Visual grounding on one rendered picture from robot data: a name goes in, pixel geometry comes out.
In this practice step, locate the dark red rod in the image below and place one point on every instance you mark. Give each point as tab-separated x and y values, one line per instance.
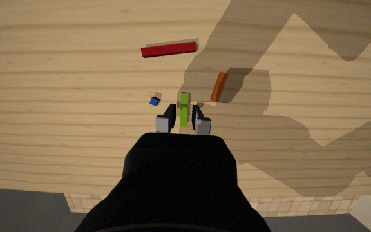
170	49

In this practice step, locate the orange rod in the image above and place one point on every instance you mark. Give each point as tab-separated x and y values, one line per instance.
220	82

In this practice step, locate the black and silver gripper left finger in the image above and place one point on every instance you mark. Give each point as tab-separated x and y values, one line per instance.
164	123

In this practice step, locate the lime green rod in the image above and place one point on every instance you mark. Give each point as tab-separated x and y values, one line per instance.
183	109

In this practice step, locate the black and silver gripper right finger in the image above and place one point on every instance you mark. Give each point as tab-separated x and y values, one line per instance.
201	124

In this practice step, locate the small blue cube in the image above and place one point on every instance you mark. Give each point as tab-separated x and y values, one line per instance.
154	101

